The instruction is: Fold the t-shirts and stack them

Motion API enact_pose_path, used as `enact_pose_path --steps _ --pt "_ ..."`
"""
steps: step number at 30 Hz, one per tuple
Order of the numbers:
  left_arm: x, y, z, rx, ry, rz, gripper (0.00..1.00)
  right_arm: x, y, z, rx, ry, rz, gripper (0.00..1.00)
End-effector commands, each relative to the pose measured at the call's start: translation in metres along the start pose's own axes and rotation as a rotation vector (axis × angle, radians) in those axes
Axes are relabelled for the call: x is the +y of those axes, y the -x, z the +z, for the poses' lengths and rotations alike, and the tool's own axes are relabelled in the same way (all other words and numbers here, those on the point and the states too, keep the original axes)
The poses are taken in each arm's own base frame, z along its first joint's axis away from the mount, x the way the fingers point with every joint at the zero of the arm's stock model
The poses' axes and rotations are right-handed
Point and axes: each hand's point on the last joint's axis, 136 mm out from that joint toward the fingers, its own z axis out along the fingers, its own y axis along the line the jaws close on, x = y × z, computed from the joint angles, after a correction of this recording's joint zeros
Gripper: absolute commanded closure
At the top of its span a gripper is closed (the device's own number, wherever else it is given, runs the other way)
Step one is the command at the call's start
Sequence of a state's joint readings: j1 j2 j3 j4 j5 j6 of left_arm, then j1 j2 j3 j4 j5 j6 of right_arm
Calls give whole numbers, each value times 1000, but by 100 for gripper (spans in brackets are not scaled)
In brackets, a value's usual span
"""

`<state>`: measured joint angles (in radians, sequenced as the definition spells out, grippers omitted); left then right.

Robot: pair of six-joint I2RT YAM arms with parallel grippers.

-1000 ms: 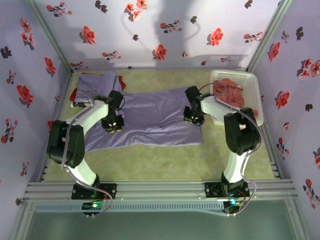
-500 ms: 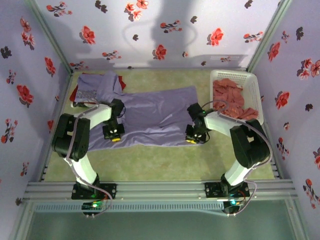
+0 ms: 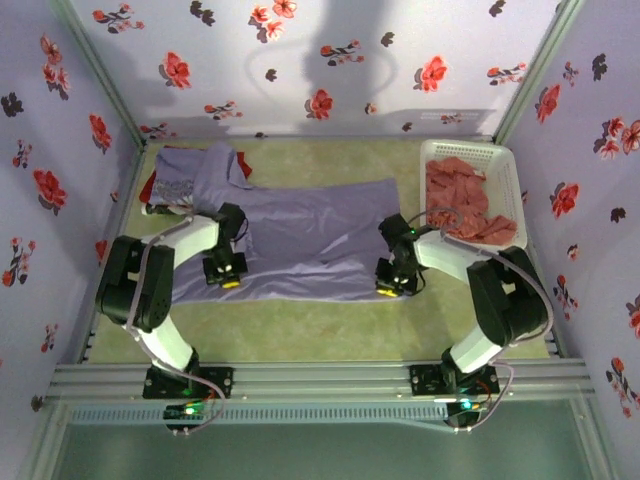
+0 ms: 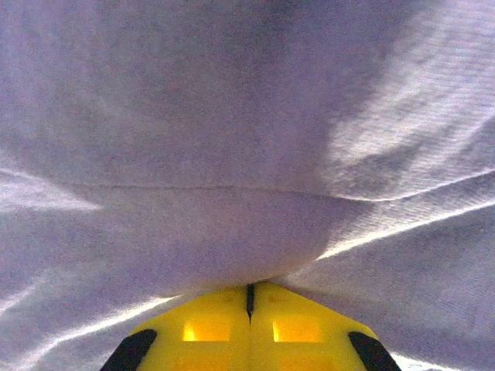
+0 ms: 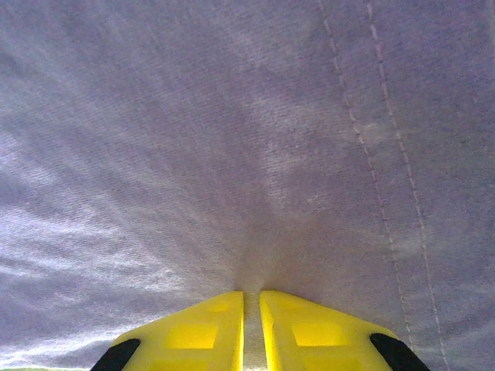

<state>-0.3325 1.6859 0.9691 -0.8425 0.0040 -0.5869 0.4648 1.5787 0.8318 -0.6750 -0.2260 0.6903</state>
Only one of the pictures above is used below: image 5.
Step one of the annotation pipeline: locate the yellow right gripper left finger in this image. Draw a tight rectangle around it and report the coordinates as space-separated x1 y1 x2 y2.
90 290 245 371

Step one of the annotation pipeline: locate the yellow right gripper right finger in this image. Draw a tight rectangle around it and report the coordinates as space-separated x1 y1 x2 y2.
258 290 431 371

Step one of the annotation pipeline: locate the plain purple t-shirt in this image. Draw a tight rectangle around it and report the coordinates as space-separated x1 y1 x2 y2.
0 0 495 371

